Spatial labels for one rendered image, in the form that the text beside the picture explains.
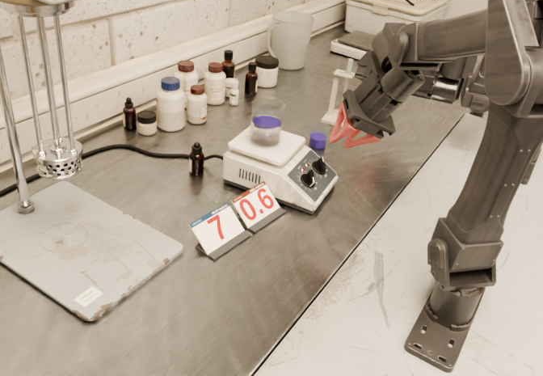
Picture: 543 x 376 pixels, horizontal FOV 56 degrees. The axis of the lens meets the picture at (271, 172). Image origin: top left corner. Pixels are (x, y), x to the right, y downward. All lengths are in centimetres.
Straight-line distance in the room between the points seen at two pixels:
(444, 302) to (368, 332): 12
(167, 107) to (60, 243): 43
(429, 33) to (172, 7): 75
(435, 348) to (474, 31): 43
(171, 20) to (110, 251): 70
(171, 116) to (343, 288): 57
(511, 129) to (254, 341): 43
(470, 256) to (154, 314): 44
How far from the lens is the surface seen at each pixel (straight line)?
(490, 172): 69
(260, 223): 92
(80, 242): 88
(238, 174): 99
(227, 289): 80
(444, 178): 119
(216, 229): 88
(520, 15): 65
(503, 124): 66
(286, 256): 87
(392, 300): 84
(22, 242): 91
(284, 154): 97
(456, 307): 79
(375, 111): 91
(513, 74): 62
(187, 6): 141
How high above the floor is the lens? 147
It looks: 32 degrees down
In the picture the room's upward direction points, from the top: 7 degrees clockwise
